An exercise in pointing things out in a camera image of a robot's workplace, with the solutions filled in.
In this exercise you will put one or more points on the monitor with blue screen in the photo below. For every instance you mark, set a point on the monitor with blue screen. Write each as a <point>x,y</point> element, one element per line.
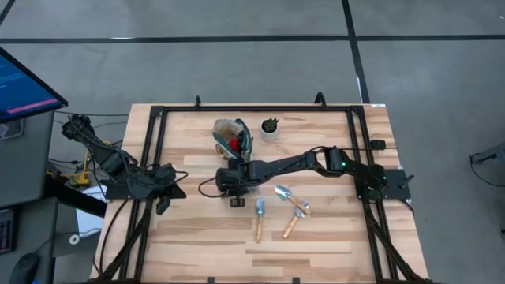
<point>23,87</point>

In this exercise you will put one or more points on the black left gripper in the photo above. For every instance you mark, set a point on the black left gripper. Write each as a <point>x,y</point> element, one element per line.
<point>163,185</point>

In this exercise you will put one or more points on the white paper sheet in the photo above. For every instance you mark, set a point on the white paper sheet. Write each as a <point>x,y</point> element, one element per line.
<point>88,221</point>

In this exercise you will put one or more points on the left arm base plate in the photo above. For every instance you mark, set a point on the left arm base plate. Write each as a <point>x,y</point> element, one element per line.
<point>114,192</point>

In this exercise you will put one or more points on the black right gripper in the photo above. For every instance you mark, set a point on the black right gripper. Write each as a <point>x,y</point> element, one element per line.
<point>233,181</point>

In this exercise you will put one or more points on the white tape roll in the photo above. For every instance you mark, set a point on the white tape roll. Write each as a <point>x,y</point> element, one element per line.
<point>71,239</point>

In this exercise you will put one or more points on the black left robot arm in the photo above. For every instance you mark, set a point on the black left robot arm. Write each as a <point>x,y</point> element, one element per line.
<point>102,152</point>

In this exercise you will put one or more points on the grey metal cabinet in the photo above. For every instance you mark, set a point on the grey metal cabinet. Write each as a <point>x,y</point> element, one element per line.
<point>23,165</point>

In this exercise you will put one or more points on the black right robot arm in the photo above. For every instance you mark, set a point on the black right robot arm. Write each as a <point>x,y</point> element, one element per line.
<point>284,163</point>

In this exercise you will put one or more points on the black aluminium table frame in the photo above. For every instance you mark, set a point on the black aluminium table frame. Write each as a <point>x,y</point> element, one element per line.
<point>256,108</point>

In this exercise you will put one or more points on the black computer mouse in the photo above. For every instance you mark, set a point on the black computer mouse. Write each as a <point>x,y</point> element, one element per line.
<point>24,270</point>

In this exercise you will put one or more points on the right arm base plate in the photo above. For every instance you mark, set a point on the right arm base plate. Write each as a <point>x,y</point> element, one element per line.
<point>396,185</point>

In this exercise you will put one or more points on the dark keyboard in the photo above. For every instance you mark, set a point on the dark keyboard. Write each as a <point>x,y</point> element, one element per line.
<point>6,230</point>

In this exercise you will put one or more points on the dark grey desk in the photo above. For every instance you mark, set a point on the dark grey desk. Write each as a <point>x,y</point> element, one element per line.
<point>39,236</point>

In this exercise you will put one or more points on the small black box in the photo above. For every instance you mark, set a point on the small black box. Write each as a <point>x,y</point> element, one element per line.
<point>378,144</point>

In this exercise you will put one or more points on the cream and green gardening bag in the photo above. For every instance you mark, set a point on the cream and green gardening bag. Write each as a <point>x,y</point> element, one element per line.
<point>225,128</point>

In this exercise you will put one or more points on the white pot with plant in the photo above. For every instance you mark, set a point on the white pot with plant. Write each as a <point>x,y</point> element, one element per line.
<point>269,133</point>

